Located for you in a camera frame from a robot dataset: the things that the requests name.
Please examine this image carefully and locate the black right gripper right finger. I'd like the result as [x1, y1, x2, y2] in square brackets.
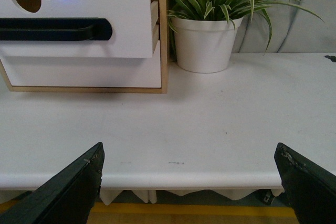
[274, 143, 335, 223]

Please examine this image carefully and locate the white plant pot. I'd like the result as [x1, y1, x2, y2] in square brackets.
[172, 18, 243, 73]

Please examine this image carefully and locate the wooden drawer cabinet frame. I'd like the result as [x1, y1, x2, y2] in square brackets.
[0, 0, 169, 95]

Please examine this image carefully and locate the black drawer handle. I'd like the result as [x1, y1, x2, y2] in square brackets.
[1, 18, 113, 41]

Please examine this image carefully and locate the white drawer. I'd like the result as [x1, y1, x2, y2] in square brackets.
[1, 0, 159, 58]
[1, 44, 161, 88]

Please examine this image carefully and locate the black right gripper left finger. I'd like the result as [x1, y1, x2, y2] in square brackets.
[1, 142, 104, 223]

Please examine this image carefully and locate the small black object on table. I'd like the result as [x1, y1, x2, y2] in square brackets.
[325, 55, 336, 62]

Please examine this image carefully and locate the white lower drawer front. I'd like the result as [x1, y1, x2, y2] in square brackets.
[1, 44, 161, 88]

